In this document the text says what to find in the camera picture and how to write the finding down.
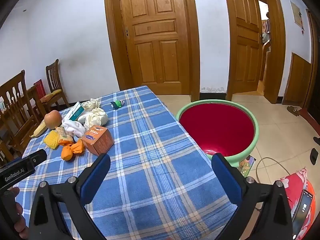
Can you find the orange wrapper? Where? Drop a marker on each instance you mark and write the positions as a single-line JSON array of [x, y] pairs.
[[68, 152]]

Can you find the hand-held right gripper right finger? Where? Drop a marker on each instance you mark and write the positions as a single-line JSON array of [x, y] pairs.
[[227, 180]]

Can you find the red floral cloth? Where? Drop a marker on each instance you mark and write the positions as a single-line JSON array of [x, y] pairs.
[[292, 187]]

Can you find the person's left hand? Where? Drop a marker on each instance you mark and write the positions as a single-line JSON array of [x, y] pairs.
[[20, 227]]

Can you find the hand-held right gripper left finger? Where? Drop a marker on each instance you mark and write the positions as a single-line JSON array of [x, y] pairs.
[[96, 177]]

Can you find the red board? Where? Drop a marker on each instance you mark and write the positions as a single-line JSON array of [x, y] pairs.
[[40, 86]]

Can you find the teal and white box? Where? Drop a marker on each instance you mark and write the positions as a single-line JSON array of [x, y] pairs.
[[76, 112]]

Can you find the wall poster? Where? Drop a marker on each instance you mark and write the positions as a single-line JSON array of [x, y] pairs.
[[296, 15]]

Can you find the orange biscuit packet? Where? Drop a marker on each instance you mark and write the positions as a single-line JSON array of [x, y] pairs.
[[63, 135]]

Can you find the yellow banana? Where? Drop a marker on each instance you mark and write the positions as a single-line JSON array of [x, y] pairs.
[[38, 130]]

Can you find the wooden door frame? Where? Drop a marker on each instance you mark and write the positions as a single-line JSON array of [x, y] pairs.
[[275, 55]]

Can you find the pair of brown shoes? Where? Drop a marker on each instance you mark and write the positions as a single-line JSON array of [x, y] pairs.
[[293, 110]]

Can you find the red basin with green rim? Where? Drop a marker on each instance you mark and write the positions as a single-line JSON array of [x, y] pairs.
[[217, 127]]

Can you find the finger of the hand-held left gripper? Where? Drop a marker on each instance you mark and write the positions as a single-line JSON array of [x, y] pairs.
[[13, 162], [37, 156]]

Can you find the large white paper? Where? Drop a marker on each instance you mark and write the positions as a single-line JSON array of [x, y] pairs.
[[97, 117]]

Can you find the yellow seat cushion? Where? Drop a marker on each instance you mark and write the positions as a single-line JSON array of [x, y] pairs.
[[51, 95]]

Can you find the black smartphone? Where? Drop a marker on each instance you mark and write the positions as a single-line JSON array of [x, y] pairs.
[[301, 212]]

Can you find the closed wooden door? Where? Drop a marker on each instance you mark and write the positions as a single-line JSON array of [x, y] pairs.
[[155, 42]]

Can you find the red apple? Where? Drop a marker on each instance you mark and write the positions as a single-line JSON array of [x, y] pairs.
[[53, 120]]

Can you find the dark wooden door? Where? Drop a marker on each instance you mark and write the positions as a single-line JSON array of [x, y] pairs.
[[314, 67]]

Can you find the red doormat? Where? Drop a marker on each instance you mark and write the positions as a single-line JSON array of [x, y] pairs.
[[310, 120]]

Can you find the blue plaid tablecloth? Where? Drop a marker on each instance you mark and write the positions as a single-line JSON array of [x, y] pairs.
[[150, 155]]

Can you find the white cloth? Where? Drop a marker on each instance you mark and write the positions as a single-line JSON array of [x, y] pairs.
[[73, 128]]

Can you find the colourful picture book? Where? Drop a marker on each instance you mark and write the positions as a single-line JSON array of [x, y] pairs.
[[247, 166]]

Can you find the orange cardboard box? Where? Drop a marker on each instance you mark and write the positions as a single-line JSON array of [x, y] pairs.
[[98, 142]]

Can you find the open wooden door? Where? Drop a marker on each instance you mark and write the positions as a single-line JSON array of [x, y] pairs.
[[246, 42]]

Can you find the wooden wall panel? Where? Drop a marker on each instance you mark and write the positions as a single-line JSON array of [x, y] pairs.
[[297, 80]]

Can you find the black slipper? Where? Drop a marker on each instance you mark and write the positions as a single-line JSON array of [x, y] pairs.
[[317, 140], [313, 156]]

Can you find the yellow foam net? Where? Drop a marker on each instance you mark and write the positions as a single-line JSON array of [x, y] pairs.
[[52, 141]]

